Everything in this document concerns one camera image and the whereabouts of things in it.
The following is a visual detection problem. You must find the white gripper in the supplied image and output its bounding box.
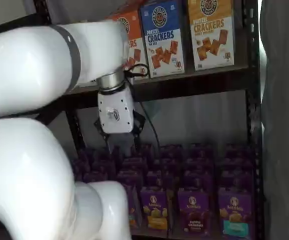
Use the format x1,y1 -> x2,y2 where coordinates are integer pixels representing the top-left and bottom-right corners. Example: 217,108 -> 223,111
93,87 -> 146,156

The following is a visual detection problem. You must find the purple Annie's chocolate grahams box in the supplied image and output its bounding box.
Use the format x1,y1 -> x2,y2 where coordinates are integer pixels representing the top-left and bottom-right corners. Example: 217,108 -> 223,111
177,187 -> 212,237

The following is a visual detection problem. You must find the purple Annie's snack box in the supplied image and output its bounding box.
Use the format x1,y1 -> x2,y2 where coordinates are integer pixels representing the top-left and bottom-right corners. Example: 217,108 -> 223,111
71,159 -> 92,180
134,143 -> 159,160
221,156 -> 254,172
145,170 -> 171,189
80,148 -> 104,162
183,169 -> 213,190
188,142 -> 214,159
121,156 -> 148,173
220,169 -> 255,190
160,144 -> 184,160
224,143 -> 254,159
184,156 -> 214,172
116,170 -> 145,188
91,159 -> 117,174
151,157 -> 174,173

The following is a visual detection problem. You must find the purple Annie's hidden veggies box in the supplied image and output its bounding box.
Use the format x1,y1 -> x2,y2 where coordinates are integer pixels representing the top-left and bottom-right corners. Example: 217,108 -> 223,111
124,184 -> 143,229

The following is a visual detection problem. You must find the purple Annie's box yellow label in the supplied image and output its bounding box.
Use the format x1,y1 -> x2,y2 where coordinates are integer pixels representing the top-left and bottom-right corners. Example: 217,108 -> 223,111
139,186 -> 170,235

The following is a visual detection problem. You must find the orange cheddar pretzel crackers box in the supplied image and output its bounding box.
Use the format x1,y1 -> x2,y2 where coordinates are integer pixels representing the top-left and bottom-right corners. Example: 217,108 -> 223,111
105,9 -> 150,81

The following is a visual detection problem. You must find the blue sea salt crackers box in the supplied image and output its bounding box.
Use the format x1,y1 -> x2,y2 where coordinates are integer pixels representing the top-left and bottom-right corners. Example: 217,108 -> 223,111
139,0 -> 187,79

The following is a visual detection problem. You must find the brown wooden shelf board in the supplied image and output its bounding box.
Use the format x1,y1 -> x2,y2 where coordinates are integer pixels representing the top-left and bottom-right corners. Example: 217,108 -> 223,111
131,65 -> 249,87
132,226 -> 256,240

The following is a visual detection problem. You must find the yellow honey mustard crackers box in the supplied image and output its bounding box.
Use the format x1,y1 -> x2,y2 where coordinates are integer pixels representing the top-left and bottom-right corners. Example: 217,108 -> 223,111
186,0 -> 236,72

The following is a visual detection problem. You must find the purple Annie's box teal label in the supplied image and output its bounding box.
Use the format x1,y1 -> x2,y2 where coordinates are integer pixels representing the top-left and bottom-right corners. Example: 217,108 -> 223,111
218,187 -> 255,237

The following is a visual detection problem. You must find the grey-white fabric curtain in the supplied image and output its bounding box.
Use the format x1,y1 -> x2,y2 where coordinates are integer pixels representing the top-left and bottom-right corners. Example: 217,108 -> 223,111
258,0 -> 289,240

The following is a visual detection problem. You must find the thin black hanging cable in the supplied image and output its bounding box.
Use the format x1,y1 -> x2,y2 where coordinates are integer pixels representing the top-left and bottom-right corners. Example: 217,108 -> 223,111
134,100 -> 161,152

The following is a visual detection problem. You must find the black gripper cable with plug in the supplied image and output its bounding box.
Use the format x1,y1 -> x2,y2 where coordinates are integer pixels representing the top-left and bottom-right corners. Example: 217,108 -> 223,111
123,63 -> 150,84

